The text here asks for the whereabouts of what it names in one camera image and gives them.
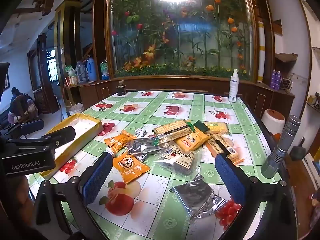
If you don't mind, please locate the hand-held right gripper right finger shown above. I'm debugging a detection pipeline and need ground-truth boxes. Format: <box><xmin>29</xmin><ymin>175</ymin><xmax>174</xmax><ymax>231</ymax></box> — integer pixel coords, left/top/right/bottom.
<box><xmin>215</xmin><ymin>153</ymin><xmax>297</xmax><ymax>233</ymax></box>

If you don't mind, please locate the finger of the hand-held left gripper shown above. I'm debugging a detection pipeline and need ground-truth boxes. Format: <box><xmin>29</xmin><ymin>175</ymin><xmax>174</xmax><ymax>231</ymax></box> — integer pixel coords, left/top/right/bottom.
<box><xmin>41</xmin><ymin>126</ymin><xmax>76</xmax><ymax>147</ymax></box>

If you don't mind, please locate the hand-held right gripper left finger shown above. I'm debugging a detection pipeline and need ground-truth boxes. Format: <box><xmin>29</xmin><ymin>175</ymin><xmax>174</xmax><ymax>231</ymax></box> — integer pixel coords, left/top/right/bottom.
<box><xmin>35</xmin><ymin>152</ymin><xmax>114</xmax><ymax>227</ymax></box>

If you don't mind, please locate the yellow cardboard box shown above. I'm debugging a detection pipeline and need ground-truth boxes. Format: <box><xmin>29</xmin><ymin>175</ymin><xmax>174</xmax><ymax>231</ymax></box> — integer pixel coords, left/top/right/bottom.
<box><xmin>40</xmin><ymin>113</ymin><xmax>104</xmax><ymax>178</ymax></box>

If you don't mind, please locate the small orange snack packet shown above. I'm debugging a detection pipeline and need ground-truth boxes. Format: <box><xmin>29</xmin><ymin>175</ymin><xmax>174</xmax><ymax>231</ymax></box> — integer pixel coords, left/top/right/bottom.
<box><xmin>104</xmin><ymin>130</ymin><xmax>137</xmax><ymax>154</ymax></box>

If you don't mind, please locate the yellow label cracker pack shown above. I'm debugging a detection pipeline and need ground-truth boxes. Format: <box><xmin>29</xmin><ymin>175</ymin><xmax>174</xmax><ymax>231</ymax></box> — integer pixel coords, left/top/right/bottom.
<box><xmin>204</xmin><ymin>122</ymin><xmax>230</xmax><ymax>135</ymax></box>

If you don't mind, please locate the dark green snack packet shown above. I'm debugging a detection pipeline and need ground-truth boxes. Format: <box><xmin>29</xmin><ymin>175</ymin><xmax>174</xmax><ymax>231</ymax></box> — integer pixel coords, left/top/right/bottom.
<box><xmin>194</xmin><ymin>120</ymin><xmax>210</xmax><ymax>133</ymax></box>

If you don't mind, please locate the person's left forearm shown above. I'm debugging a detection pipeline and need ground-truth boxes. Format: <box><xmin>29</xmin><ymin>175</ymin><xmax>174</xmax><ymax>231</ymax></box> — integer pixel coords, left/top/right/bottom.
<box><xmin>0</xmin><ymin>174</ymin><xmax>35</xmax><ymax>230</ymax></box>

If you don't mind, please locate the white plastic bucket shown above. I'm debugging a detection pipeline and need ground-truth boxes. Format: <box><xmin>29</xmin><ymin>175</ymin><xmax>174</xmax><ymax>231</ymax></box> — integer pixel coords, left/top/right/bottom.
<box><xmin>68</xmin><ymin>102</ymin><xmax>84</xmax><ymax>117</ymax></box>

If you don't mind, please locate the orange stripe cracker pack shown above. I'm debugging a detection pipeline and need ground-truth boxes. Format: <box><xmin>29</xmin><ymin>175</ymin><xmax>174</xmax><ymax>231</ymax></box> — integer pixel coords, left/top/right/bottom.
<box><xmin>205</xmin><ymin>134</ymin><xmax>245</xmax><ymax>165</ymax></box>

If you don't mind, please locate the orange snack packet round logo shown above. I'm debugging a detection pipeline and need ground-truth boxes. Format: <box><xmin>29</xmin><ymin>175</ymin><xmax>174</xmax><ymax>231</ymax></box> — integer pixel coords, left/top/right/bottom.
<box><xmin>112</xmin><ymin>153</ymin><xmax>151</xmax><ymax>184</ymax></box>

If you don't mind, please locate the crumpled silver foil packet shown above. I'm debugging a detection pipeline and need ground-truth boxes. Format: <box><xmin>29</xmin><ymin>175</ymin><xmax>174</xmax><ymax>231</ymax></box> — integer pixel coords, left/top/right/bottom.
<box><xmin>169</xmin><ymin>174</ymin><xmax>227</xmax><ymax>219</ymax></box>

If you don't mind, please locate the large orange biscuit packet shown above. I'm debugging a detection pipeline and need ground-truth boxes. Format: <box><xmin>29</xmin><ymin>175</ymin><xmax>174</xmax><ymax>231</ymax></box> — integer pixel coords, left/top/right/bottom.
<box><xmin>174</xmin><ymin>127</ymin><xmax>210</xmax><ymax>153</ymax></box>

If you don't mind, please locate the clear dried plum packet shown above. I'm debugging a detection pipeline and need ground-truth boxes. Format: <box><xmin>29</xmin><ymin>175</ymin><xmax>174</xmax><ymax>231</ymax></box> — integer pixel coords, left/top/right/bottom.
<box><xmin>152</xmin><ymin>144</ymin><xmax>202</xmax><ymax>178</ymax></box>

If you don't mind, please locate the flat silver foil packet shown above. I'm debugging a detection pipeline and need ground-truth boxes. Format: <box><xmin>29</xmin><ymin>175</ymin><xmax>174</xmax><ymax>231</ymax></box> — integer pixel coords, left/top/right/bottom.
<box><xmin>126</xmin><ymin>139</ymin><xmax>173</xmax><ymax>157</ymax></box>

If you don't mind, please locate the silver flashlight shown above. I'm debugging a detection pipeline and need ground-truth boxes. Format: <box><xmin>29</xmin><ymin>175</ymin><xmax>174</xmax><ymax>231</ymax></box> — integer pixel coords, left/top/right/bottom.
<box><xmin>260</xmin><ymin>115</ymin><xmax>302</xmax><ymax>179</ymax></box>

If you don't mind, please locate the green and white bag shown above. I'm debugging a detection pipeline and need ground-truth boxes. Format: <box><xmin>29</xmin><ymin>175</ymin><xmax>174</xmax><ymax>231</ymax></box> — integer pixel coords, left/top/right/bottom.
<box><xmin>65</xmin><ymin>65</ymin><xmax>77</xmax><ymax>78</ymax></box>

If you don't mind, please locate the clear water jug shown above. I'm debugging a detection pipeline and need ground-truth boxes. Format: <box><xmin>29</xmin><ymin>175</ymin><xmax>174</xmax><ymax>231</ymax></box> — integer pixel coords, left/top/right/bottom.
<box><xmin>75</xmin><ymin>60</ymin><xmax>87</xmax><ymax>82</ymax></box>

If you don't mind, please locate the white and orange stool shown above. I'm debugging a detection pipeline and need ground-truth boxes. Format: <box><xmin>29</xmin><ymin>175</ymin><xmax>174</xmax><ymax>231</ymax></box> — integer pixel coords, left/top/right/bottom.
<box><xmin>261</xmin><ymin>109</ymin><xmax>286</xmax><ymax>135</ymax></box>

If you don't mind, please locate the blue thermos jug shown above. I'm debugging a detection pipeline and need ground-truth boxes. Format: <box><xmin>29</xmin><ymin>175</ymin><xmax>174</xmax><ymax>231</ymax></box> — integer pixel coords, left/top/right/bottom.
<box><xmin>86</xmin><ymin>56</ymin><xmax>97</xmax><ymax>82</ymax></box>

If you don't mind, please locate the small dark bottle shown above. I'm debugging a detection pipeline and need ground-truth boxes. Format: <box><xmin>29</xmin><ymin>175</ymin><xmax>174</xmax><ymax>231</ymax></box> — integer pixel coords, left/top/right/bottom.
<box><xmin>117</xmin><ymin>80</ymin><xmax>127</xmax><ymax>97</ymax></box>

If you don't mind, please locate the long clear cracker pack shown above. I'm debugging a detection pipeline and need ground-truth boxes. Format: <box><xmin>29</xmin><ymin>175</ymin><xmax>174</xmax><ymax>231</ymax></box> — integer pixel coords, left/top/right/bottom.
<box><xmin>152</xmin><ymin>120</ymin><xmax>195</xmax><ymax>144</ymax></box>

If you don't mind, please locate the green plastic bag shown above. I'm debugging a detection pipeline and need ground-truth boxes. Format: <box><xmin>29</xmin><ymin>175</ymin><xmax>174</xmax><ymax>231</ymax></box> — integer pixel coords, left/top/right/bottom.
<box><xmin>100</xmin><ymin>59</ymin><xmax>110</xmax><ymax>80</ymax></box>

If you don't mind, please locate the white spray bottle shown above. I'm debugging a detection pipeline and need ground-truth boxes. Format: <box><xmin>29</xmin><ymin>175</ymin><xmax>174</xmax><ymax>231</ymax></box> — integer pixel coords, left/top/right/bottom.
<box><xmin>229</xmin><ymin>69</ymin><xmax>240</xmax><ymax>103</ymax></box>

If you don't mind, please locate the fruit print tablecloth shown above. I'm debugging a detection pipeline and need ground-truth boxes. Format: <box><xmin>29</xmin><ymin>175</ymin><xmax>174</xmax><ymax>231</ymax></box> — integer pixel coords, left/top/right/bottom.
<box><xmin>26</xmin><ymin>91</ymin><xmax>295</xmax><ymax>240</ymax></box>

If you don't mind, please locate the rolled white yellow poster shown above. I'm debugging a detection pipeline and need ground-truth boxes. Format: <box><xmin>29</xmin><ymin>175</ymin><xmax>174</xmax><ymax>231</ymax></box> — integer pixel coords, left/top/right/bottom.
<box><xmin>257</xmin><ymin>21</ymin><xmax>265</xmax><ymax>83</ymax></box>

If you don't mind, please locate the glass artificial flower display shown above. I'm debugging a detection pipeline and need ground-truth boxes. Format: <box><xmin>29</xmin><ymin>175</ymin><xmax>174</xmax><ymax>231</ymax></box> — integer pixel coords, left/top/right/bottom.
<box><xmin>105</xmin><ymin>0</ymin><xmax>258</xmax><ymax>80</ymax></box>

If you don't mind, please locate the coil of wire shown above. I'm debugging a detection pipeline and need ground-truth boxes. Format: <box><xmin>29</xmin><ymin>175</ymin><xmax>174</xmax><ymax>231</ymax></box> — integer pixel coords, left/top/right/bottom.
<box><xmin>281</xmin><ymin>77</ymin><xmax>293</xmax><ymax>92</ymax></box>

